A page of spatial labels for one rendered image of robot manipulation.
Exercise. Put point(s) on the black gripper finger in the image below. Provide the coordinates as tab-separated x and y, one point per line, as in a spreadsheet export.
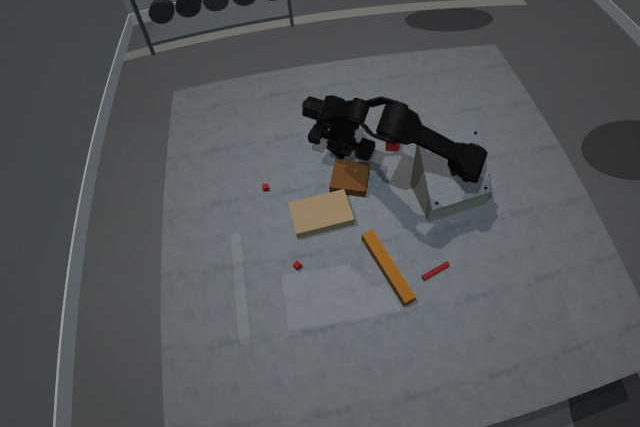
344	153
335	151

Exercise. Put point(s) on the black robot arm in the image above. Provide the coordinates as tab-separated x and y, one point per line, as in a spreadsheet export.
398	124

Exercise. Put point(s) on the orange rectangular board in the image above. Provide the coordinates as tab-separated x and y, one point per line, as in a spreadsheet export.
388	268

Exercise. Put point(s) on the red cylinder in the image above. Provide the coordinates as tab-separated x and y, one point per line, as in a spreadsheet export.
435	271

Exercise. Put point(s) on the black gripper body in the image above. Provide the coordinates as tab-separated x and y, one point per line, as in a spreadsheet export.
342	139

